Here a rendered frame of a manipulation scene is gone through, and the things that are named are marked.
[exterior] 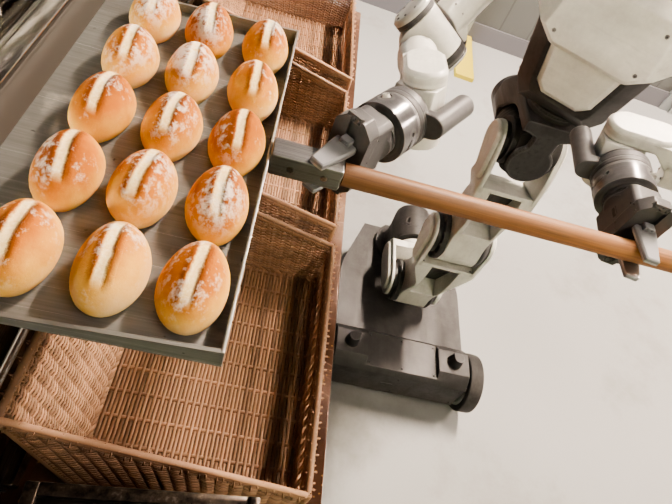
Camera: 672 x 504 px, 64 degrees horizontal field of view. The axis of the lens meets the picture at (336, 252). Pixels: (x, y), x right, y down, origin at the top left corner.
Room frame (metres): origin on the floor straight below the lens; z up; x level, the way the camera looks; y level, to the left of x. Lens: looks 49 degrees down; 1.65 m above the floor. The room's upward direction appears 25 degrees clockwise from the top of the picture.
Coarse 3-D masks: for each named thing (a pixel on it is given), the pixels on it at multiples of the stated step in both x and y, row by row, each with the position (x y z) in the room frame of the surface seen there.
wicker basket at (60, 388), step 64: (256, 256) 0.77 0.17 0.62; (320, 256) 0.80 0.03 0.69; (256, 320) 0.63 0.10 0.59; (320, 320) 0.63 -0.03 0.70; (64, 384) 0.29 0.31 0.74; (192, 384) 0.44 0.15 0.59; (256, 384) 0.50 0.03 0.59; (320, 384) 0.48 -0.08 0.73; (64, 448) 0.19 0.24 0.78; (128, 448) 0.22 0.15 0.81; (192, 448) 0.33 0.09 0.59; (256, 448) 0.38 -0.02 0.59
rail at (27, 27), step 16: (16, 0) 0.25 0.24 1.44; (32, 0) 0.26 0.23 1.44; (48, 0) 0.27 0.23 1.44; (64, 0) 0.29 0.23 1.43; (0, 16) 0.24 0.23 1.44; (16, 16) 0.24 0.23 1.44; (32, 16) 0.25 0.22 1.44; (48, 16) 0.27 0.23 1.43; (0, 32) 0.22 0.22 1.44; (16, 32) 0.23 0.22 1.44; (32, 32) 0.25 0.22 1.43; (0, 48) 0.21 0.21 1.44; (16, 48) 0.23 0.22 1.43; (0, 64) 0.21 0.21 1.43; (16, 64) 0.22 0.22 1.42; (0, 80) 0.20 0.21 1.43
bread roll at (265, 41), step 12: (264, 24) 0.67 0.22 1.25; (276, 24) 0.69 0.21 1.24; (252, 36) 0.65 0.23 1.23; (264, 36) 0.65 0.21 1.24; (276, 36) 0.67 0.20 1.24; (252, 48) 0.64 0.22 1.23; (264, 48) 0.64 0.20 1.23; (276, 48) 0.65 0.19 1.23; (264, 60) 0.63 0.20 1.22; (276, 60) 0.65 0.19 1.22
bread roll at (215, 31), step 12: (204, 12) 0.64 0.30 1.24; (216, 12) 0.65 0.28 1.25; (192, 24) 0.63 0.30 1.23; (204, 24) 0.62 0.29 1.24; (216, 24) 0.63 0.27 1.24; (228, 24) 0.66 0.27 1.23; (192, 36) 0.61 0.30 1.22; (204, 36) 0.61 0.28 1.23; (216, 36) 0.62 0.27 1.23; (228, 36) 0.65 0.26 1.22; (216, 48) 0.62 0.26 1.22; (228, 48) 0.64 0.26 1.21
